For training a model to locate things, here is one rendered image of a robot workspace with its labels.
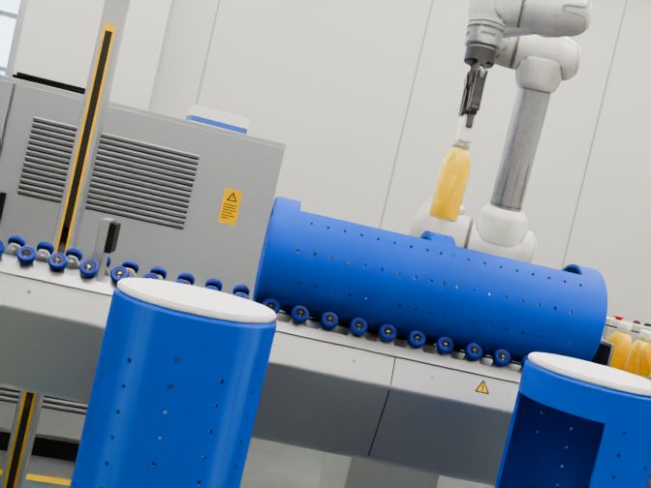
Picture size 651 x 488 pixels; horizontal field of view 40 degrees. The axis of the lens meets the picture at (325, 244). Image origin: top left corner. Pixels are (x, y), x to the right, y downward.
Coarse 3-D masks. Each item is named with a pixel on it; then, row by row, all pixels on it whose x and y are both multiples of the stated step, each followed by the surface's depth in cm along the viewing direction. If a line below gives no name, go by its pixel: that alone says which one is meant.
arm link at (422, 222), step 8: (424, 208) 285; (464, 208) 286; (416, 216) 288; (424, 216) 283; (464, 216) 284; (416, 224) 286; (424, 224) 283; (432, 224) 282; (440, 224) 281; (448, 224) 281; (456, 224) 281; (464, 224) 282; (416, 232) 285; (440, 232) 281; (448, 232) 281; (456, 232) 281; (464, 232) 280; (456, 240) 280; (464, 240) 280
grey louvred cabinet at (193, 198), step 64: (0, 128) 343; (64, 128) 347; (128, 128) 352; (192, 128) 357; (0, 192) 345; (128, 192) 354; (192, 192) 360; (256, 192) 365; (128, 256) 357; (192, 256) 362; (256, 256) 367; (0, 448) 357; (64, 448) 362
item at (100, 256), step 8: (104, 224) 222; (112, 224) 223; (120, 224) 230; (104, 232) 222; (112, 232) 223; (96, 240) 222; (104, 240) 222; (112, 240) 223; (96, 248) 222; (104, 248) 222; (112, 248) 226; (96, 256) 222; (104, 256) 225; (104, 264) 229; (104, 272) 232; (96, 280) 223
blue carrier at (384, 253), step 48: (288, 240) 218; (336, 240) 220; (384, 240) 223; (432, 240) 227; (288, 288) 220; (336, 288) 219; (384, 288) 220; (432, 288) 221; (480, 288) 222; (528, 288) 224; (576, 288) 227; (432, 336) 228; (480, 336) 226; (528, 336) 225; (576, 336) 225
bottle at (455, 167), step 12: (456, 144) 216; (456, 156) 215; (468, 156) 216; (444, 168) 216; (456, 168) 214; (468, 168) 216; (444, 180) 215; (456, 180) 214; (444, 192) 214; (456, 192) 214; (432, 204) 216; (444, 204) 214; (456, 204) 215; (432, 216) 217; (444, 216) 214; (456, 216) 215
